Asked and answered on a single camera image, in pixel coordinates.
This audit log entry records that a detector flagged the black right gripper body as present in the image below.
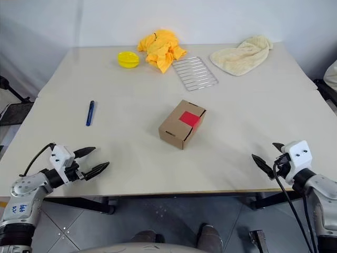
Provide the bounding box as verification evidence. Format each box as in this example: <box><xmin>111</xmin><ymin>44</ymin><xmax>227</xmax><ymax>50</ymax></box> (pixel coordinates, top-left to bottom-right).
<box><xmin>273</xmin><ymin>152</ymin><xmax>293</xmax><ymax>179</ymax></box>

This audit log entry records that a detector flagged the grey robot torso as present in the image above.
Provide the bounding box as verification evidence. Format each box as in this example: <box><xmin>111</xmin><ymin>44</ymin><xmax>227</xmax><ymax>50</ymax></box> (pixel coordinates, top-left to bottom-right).
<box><xmin>75</xmin><ymin>241</ymin><xmax>202</xmax><ymax>253</ymax></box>

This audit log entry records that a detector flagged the blue utility knife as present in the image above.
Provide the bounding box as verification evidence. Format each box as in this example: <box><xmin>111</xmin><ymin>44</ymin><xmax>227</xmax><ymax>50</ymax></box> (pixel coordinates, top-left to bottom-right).
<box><xmin>85</xmin><ymin>100</ymin><xmax>96</xmax><ymax>127</ymax></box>

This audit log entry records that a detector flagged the metal wire rack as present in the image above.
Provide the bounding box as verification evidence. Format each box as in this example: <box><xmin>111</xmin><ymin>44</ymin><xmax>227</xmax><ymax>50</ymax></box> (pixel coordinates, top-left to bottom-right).
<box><xmin>171</xmin><ymin>56</ymin><xmax>220</xmax><ymax>92</ymax></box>

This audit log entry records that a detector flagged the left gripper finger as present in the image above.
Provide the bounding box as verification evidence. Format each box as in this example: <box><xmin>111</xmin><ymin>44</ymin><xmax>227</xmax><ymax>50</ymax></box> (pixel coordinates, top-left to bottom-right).
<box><xmin>73</xmin><ymin>147</ymin><xmax>97</xmax><ymax>159</ymax></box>
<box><xmin>84</xmin><ymin>161</ymin><xmax>110</xmax><ymax>181</ymax></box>

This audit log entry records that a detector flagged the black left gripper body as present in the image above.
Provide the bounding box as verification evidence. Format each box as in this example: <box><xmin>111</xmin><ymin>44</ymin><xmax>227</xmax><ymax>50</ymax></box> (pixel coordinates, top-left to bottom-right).
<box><xmin>64</xmin><ymin>161</ymin><xmax>89</xmax><ymax>182</ymax></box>

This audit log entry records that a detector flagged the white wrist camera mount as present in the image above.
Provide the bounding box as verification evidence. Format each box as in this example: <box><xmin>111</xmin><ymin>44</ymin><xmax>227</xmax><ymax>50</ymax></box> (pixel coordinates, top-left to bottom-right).
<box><xmin>49</xmin><ymin>144</ymin><xmax>77</xmax><ymax>183</ymax></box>
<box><xmin>280</xmin><ymin>140</ymin><xmax>314</xmax><ymax>185</ymax></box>

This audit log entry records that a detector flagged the black chair frame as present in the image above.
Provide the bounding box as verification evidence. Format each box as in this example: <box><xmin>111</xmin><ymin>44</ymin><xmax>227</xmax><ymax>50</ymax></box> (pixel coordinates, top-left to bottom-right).
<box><xmin>313</xmin><ymin>78</ymin><xmax>337</xmax><ymax>118</ymax></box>

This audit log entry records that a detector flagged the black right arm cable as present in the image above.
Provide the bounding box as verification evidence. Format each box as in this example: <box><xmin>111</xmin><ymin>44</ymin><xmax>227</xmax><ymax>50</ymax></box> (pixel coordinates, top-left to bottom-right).
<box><xmin>301</xmin><ymin>191</ymin><xmax>321</xmax><ymax>253</ymax></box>
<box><xmin>272</xmin><ymin>161</ymin><xmax>316</xmax><ymax>253</ymax></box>

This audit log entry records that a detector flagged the white cushion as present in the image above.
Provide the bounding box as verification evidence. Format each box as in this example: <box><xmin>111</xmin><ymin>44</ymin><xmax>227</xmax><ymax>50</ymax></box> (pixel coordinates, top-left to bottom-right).
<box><xmin>323</xmin><ymin>60</ymin><xmax>337</xmax><ymax>93</ymax></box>

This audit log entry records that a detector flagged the dark textured pad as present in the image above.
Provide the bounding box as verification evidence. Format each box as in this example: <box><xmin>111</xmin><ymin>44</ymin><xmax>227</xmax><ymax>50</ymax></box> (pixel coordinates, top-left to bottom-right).
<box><xmin>0</xmin><ymin>102</ymin><xmax>34</xmax><ymax>127</ymax></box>

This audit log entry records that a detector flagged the yellow plastic bowl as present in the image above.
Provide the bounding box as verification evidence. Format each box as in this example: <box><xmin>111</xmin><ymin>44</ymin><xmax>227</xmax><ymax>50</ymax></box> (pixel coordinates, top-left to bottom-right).
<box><xmin>117</xmin><ymin>51</ymin><xmax>141</xmax><ymax>70</ymax></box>

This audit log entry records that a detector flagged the dark brown rounded shape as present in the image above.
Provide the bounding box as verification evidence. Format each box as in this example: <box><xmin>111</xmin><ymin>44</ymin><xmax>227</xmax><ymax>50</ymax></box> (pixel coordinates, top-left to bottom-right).
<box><xmin>130</xmin><ymin>230</ymin><xmax>164</xmax><ymax>245</ymax></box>
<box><xmin>196</xmin><ymin>223</ymin><xmax>222</xmax><ymax>248</ymax></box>

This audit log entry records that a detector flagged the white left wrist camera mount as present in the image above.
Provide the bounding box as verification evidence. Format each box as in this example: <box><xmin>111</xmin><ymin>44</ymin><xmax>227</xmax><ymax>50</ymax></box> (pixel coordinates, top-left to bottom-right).
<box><xmin>49</xmin><ymin>144</ymin><xmax>77</xmax><ymax>183</ymax></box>

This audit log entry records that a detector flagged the dark metal post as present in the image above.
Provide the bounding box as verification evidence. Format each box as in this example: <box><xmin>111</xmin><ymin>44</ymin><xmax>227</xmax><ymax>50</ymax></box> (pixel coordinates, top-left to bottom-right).
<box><xmin>249</xmin><ymin>229</ymin><xmax>267</xmax><ymax>253</ymax></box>

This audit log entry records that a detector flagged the crumpled yellow cloth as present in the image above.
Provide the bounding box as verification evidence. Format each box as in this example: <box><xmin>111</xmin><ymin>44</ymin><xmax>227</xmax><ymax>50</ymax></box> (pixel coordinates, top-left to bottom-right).
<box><xmin>136</xmin><ymin>29</ymin><xmax>188</xmax><ymax>75</ymax></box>

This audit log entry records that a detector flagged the cream terry towel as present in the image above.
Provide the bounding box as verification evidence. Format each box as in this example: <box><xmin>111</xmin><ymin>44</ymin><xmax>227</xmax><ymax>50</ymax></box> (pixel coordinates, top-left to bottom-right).
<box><xmin>209</xmin><ymin>35</ymin><xmax>274</xmax><ymax>77</ymax></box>

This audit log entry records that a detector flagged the red tape patch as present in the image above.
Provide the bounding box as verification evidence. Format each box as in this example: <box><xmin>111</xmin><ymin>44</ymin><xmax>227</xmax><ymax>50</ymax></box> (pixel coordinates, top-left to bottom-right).
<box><xmin>178</xmin><ymin>111</ymin><xmax>202</xmax><ymax>131</ymax></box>

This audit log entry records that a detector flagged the brown cardboard box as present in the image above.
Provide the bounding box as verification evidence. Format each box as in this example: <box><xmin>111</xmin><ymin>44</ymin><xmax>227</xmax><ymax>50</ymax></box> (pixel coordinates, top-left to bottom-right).
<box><xmin>158</xmin><ymin>99</ymin><xmax>207</xmax><ymax>150</ymax></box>

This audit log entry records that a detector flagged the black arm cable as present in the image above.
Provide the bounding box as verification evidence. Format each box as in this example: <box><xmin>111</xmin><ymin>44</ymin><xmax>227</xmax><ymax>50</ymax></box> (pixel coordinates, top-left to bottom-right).
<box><xmin>18</xmin><ymin>142</ymin><xmax>56</xmax><ymax>177</ymax></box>
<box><xmin>272</xmin><ymin>161</ymin><xmax>316</xmax><ymax>253</ymax></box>
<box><xmin>301</xmin><ymin>191</ymin><xmax>321</xmax><ymax>253</ymax></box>

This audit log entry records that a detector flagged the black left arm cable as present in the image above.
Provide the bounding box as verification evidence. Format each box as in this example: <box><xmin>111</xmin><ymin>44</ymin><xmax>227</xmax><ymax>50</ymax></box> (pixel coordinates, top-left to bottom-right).
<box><xmin>18</xmin><ymin>142</ymin><xmax>56</xmax><ymax>177</ymax></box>

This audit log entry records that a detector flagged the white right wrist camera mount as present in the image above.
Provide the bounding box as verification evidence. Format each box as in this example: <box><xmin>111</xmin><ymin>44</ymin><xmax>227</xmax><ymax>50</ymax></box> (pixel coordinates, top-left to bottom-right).
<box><xmin>280</xmin><ymin>140</ymin><xmax>314</xmax><ymax>185</ymax></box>

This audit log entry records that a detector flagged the black tripod stand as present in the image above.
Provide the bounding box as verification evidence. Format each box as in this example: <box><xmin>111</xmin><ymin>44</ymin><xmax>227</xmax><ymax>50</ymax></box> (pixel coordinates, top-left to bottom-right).
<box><xmin>0</xmin><ymin>75</ymin><xmax>34</xmax><ymax>104</ymax></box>

